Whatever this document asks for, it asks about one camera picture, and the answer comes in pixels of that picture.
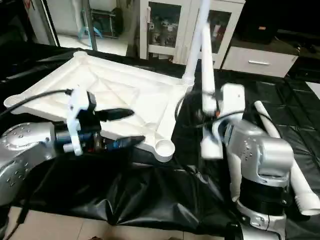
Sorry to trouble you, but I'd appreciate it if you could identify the white plastic table top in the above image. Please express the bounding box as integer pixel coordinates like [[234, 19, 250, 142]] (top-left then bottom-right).
[[3, 51, 194, 163]]

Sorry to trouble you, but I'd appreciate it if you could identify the black mat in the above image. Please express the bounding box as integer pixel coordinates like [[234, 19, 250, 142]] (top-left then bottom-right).
[[0, 41, 320, 233]]

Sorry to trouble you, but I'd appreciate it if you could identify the white drawer unit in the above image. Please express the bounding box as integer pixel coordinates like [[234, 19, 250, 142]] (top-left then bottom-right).
[[221, 46, 300, 79]]

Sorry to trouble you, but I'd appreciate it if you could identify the white glass-door cabinet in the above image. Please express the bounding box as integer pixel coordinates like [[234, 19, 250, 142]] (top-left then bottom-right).
[[139, 0, 247, 70]]

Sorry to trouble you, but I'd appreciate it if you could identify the light blue plastic stand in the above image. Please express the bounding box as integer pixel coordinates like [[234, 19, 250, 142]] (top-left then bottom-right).
[[77, 24, 105, 41]]

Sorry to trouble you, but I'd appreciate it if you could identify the black box with orange label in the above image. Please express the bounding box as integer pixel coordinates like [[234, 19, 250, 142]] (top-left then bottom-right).
[[236, 0, 280, 46]]

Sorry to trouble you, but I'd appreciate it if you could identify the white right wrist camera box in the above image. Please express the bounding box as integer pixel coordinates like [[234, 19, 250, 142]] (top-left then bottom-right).
[[219, 83, 246, 119]]

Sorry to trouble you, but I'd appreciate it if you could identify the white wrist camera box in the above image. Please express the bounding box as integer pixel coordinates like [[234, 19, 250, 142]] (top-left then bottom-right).
[[219, 83, 246, 119], [66, 87, 98, 156]]

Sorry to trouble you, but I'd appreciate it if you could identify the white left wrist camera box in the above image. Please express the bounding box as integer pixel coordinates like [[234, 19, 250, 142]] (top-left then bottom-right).
[[66, 87, 98, 156]]

